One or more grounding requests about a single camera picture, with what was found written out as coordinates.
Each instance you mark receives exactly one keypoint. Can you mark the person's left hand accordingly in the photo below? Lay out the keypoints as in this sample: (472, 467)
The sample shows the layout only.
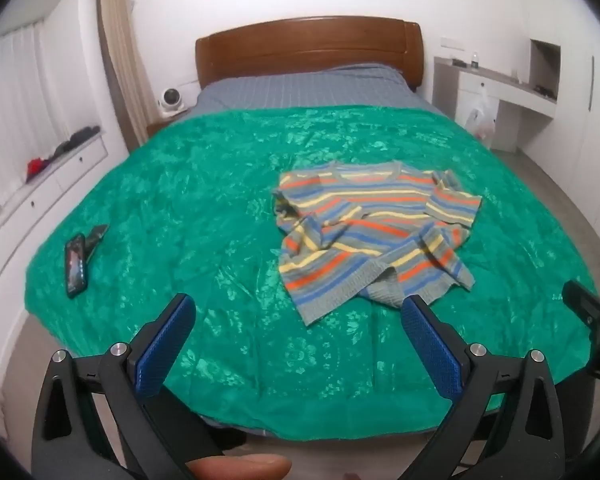
(240, 467)

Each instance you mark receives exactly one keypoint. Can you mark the white sheer curtain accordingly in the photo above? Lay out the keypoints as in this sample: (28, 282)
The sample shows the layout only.
(15, 110)

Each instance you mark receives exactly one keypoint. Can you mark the folded glasses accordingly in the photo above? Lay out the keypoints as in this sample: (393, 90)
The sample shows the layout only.
(94, 240)

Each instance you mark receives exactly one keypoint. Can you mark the green floral blanket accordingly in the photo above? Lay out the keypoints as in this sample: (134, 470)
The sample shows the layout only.
(180, 200)

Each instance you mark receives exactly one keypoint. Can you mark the brown wooden headboard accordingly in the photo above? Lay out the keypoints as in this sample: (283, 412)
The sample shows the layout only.
(305, 42)

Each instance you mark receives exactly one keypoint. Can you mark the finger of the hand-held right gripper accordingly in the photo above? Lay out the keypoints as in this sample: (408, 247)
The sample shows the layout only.
(587, 307)

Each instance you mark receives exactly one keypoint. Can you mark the beige curtain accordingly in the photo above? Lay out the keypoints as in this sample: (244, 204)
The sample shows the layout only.
(120, 60)

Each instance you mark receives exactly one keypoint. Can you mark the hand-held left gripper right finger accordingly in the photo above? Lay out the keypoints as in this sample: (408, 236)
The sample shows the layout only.
(432, 345)

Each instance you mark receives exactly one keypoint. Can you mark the wooden nightstand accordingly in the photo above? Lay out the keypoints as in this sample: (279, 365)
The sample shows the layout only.
(164, 122)

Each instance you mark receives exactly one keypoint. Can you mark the red cloth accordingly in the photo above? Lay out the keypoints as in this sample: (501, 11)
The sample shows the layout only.
(38, 167)

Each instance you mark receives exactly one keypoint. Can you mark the grey checked bed sheet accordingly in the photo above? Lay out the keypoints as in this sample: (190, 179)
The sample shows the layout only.
(300, 90)

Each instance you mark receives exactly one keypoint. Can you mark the white wall socket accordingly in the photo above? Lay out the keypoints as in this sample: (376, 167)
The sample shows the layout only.
(452, 43)

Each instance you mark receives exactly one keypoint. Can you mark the clear plastic bag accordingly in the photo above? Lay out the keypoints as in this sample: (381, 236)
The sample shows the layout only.
(481, 117)

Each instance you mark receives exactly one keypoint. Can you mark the white desk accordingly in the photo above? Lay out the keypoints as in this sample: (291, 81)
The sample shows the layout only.
(467, 92)

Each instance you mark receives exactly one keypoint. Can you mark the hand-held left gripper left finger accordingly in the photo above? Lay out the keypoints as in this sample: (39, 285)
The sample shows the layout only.
(162, 342)

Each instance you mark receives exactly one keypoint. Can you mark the striped knit sweater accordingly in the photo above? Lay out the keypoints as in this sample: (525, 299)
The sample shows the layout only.
(360, 210)

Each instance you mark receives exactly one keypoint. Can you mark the black smartphone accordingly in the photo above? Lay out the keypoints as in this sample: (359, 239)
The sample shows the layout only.
(76, 267)

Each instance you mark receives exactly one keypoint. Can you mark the white drawer cabinet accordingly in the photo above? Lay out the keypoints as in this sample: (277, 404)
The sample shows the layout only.
(40, 200)

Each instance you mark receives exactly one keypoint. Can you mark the white wardrobe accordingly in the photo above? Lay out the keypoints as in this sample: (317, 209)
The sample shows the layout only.
(590, 150)

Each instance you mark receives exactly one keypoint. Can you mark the small bottle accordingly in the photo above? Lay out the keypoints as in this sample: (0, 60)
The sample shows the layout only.
(475, 60)

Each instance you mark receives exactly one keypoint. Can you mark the dark clothes pile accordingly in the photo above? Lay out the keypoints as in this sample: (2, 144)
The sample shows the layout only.
(75, 141)

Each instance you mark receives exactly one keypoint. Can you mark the white round camera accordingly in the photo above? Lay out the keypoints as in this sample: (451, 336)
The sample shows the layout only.
(171, 100)

